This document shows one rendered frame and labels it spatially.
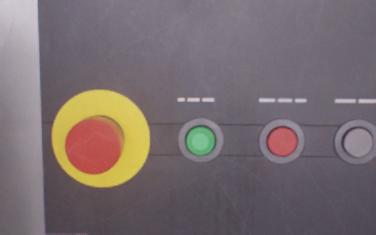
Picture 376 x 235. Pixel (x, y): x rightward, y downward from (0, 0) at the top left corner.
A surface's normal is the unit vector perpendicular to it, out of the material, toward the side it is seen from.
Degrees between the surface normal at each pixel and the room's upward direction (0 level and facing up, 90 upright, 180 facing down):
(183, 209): 90
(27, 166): 87
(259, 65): 90
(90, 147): 90
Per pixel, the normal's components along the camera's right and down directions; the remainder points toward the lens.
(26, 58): 0.97, 0.01
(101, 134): -0.06, 0.15
